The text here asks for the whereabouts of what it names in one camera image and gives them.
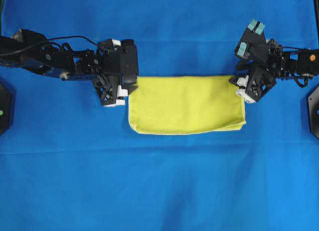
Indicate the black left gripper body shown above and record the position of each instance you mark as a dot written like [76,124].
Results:
[107,83]

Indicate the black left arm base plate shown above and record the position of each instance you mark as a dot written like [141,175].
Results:
[7,105]

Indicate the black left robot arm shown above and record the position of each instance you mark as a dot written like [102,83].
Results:
[34,52]

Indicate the yellow-green microfibre towel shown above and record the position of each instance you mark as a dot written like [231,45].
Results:
[185,105]

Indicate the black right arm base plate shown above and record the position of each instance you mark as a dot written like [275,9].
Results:
[313,112]

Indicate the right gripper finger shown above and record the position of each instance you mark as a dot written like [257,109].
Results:
[239,81]

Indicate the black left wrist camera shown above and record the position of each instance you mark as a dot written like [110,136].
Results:
[129,63]

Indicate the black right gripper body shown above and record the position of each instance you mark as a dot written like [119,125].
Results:
[254,52]

